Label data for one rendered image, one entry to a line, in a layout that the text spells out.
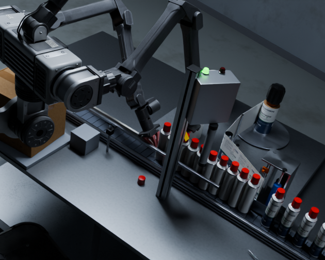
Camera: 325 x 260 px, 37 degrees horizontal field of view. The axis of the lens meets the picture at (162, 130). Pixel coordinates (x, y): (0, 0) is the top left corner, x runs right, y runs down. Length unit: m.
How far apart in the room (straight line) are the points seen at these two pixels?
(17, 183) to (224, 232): 1.41
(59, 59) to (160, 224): 0.84
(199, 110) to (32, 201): 1.42
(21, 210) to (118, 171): 0.82
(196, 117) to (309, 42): 3.70
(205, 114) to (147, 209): 0.53
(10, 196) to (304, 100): 3.07
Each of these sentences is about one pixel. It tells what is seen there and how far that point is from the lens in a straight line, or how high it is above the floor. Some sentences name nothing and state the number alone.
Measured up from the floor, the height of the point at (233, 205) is 0.90.
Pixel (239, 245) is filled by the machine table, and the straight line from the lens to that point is 2.13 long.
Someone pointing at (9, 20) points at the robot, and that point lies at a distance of 1.90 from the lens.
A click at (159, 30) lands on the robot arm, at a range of 1.79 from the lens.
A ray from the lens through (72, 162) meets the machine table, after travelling 2.30.
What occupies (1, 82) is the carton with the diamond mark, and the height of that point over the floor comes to 1.12.
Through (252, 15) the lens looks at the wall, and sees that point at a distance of 5.82.
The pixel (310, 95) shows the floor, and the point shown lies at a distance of 5.10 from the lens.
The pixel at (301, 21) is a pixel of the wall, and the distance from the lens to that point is 5.48.
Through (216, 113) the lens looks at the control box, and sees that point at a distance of 1.89.
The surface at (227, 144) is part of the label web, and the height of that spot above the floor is 1.03.
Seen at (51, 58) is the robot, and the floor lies 1.53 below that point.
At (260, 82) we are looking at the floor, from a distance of 5.01.
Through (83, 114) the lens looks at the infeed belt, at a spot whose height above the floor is 0.88.
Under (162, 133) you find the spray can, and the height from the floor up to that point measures 1.04.
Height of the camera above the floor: 2.37
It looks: 37 degrees down
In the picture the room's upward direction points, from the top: 13 degrees clockwise
